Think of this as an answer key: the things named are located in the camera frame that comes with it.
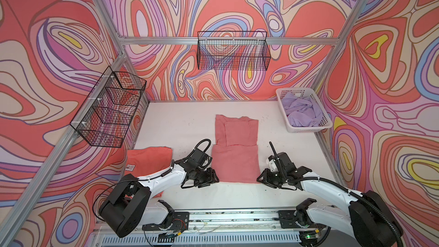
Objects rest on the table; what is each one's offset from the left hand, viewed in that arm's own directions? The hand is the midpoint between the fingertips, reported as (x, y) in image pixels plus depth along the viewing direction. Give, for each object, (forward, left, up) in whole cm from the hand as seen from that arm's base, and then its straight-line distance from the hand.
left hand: (218, 181), depth 83 cm
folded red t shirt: (+11, +40, -2) cm, 41 cm away
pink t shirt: (+13, -9, -1) cm, 16 cm away
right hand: (-1, -21, -2) cm, 22 cm away
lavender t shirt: (+42, -52, +4) cm, 66 cm away
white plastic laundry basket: (+33, -63, +5) cm, 71 cm away
